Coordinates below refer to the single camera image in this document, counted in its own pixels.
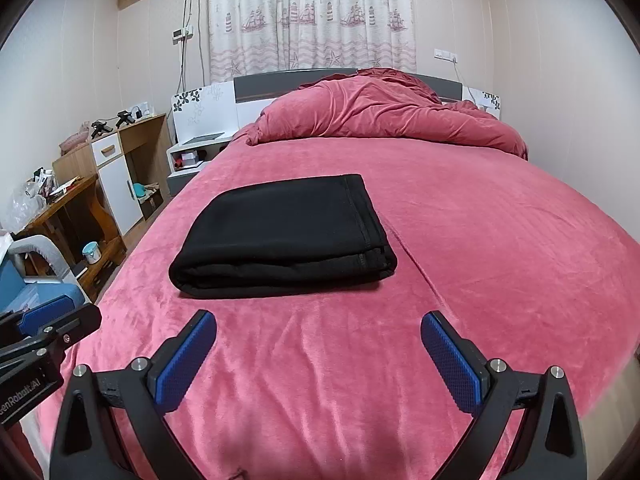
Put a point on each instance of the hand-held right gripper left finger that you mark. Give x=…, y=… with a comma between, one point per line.
x=185, y=360

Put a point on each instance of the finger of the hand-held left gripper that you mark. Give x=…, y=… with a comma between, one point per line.
x=75, y=322
x=47, y=312

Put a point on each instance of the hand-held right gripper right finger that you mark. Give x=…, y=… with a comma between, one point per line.
x=450, y=365

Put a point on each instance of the black pants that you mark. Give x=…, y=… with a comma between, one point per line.
x=280, y=230

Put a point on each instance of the white and blue chair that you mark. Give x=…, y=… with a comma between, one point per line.
x=40, y=250

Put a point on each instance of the teal and white cup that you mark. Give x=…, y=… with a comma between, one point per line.
x=92, y=253

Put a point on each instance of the brown wooden desk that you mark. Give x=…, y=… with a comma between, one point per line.
x=60, y=210

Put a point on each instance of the clear plastic bag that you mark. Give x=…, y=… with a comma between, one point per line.
x=22, y=207

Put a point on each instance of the pink bed blanket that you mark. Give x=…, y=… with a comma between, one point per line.
x=450, y=240

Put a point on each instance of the wooden cabinet with white door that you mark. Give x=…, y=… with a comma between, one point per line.
x=115, y=185

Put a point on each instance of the pink basket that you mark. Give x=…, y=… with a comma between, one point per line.
x=75, y=144

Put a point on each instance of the grey and white nightstand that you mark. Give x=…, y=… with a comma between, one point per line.
x=185, y=177

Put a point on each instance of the grey and white floral headboard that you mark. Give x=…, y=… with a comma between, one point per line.
x=210, y=110

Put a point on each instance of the pink duvet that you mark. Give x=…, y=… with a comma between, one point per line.
x=375, y=110

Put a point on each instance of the white printed curtain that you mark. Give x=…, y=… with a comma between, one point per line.
x=310, y=10

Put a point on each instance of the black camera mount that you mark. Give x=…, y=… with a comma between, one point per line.
x=125, y=117
x=100, y=129

